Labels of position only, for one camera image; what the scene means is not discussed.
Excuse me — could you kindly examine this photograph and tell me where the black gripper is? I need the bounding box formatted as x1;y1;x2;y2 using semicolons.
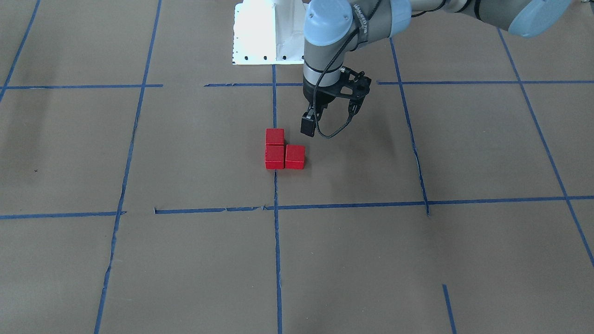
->
300;66;372;137

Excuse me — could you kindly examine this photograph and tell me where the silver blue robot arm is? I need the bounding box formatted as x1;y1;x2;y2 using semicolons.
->
300;0;570;137

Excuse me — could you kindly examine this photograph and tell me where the blue tape line lengthwise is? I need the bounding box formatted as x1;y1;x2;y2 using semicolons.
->
271;65;284;334

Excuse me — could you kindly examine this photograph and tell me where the blue tape line crosswise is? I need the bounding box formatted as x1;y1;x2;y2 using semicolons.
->
0;195;594;220

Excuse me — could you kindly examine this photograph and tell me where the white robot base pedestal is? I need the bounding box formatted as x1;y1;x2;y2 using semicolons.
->
232;0;309;65

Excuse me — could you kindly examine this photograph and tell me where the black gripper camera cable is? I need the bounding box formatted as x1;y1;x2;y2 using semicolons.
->
313;0;386;140

